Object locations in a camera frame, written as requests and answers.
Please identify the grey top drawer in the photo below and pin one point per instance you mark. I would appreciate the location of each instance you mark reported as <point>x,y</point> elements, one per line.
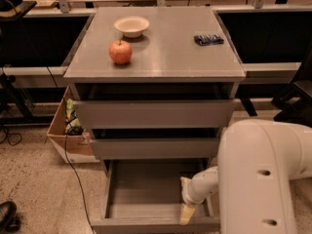
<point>152,106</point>

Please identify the black shoe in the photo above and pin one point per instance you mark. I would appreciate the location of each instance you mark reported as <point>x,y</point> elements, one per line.
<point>9,220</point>

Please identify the black office chair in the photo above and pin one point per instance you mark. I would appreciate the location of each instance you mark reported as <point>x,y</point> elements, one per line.
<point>295,100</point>

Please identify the grey bottom drawer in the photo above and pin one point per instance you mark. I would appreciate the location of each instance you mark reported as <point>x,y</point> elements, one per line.
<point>144,197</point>

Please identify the red apple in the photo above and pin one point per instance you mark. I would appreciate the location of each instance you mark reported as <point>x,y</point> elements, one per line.
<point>120,52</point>

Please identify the white bowl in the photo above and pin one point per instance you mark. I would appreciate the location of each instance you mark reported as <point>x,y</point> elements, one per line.
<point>131,27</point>

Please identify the dark blue snack packet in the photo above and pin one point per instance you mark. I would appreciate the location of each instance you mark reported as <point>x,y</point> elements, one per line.
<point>207,40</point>

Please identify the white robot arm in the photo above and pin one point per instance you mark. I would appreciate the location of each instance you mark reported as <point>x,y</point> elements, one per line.
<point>256,161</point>

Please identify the grey drawer cabinet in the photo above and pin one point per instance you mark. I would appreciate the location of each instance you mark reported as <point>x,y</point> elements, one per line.
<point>170,101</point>

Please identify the green chip bag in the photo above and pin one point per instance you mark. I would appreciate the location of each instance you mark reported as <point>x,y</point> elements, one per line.
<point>73,126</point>

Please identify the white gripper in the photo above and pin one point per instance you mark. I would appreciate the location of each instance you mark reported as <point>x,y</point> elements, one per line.
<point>191,192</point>

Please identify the grey middle drawer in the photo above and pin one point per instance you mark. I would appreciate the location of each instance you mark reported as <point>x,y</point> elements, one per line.
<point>114,144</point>

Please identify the cardboard box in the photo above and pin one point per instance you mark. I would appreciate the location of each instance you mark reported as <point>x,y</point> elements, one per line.
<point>73,149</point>

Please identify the grey drawer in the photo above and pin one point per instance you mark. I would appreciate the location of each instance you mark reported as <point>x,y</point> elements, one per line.
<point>144,197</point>
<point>114,144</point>
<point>152,106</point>

